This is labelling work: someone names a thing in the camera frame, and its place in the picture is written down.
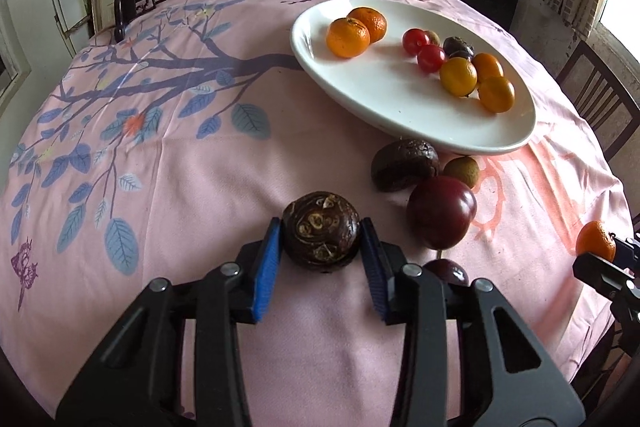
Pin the smooth yellow-orange citrus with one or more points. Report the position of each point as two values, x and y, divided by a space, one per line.
490 65
496 94
458 76

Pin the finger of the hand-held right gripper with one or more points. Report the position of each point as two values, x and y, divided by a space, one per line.
629 252
597 274

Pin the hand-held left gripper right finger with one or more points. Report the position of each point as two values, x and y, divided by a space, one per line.
375 272

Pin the small green-brown kiwi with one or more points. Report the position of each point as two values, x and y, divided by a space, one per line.
461 171

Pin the brown wooden slat chair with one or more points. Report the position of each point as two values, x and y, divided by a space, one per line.
600 97

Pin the pink printed tablecloth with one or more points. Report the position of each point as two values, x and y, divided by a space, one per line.
175 207

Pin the red cherry tomato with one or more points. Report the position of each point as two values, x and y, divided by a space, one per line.
414 42
431 58

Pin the wrinkled purple passion fruit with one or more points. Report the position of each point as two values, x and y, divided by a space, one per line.
405 164

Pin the dark red cherry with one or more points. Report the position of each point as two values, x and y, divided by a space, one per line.
446 272

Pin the white ceramic plate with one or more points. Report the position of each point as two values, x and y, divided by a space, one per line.
390 97

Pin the bumpy orange mandarin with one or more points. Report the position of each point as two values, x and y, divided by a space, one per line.
596 241
348 38
372 22

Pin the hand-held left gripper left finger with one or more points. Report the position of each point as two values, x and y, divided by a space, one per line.
267 267

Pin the brown longan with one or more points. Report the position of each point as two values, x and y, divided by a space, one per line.
435 37

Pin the small wrinkled dark date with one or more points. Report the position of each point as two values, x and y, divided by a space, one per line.
457 47

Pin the large dark red plum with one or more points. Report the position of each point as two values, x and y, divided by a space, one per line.
441 212

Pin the dark brown water chestnut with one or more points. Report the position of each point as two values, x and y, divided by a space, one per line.
321 228

